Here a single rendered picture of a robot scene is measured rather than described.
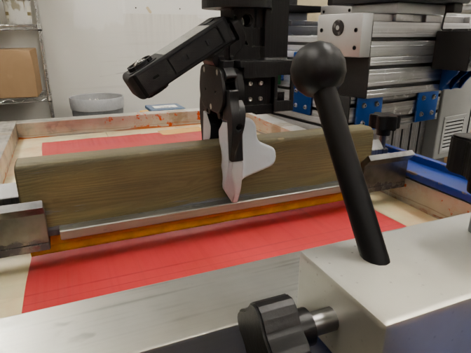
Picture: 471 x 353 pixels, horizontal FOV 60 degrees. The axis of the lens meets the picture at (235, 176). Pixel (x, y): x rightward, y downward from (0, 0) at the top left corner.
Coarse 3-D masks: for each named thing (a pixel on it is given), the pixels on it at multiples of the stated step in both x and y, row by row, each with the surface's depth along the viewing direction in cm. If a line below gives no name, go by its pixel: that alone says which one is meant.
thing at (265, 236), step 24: (264, 216) 51; (288, 216) 51; (312, 216) 51; (336, 216) 51; (384, 216) 51; (240, 240) 45; (264, 240) 45; (288, 240) 45; (312, 240) 45; (336, 240) 45
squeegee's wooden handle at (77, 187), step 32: (320, 128) 51; (352, 128) 51; (32, 160) 38; (64, 160) 38; (96, 160) 39; (128, 160) 40; (160, 160) 42; (192, 160) 43; (288, 160) 48; (320, 160) 50; (32, 192) 38; (64, 192) 39; (96, 192) 40; (128, 192) 41; (160, 192) 43; (192, 192) 44; (224, 192) 46; (256, 192) 47; (64, 224) 40
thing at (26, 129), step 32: (0, 128) 83; (32, 128) 89; (64, 128) 91; (96, 128) 94; (128, 128) 97; (256, 128) 95; (288, 128) 83; (0, 160) 62; (384, 192) 58; (416, 192) 53
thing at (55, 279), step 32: (32, 256) 42; (64, 256) 42; (96, 256) 42; (128, 256) 42; (160, 256) 42; (192, 256) 42; (224, 256) 42; (32, 288) 37; (64, 288) 37; (96, 288) 37; (128, 288) 37
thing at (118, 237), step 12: (288, 204) 51; (300, 204) 52; (312, 204) 52; (216, 216) 47; (228, 216) 48; (240, 216) 49; (156, 228) 45; (168, 228) 45; (180, 228) 46; (84, 240) 42; (96, 240) 43; (108, 240) 43; (120, 240) 44; (36, 252) 41; (48, 252) 41
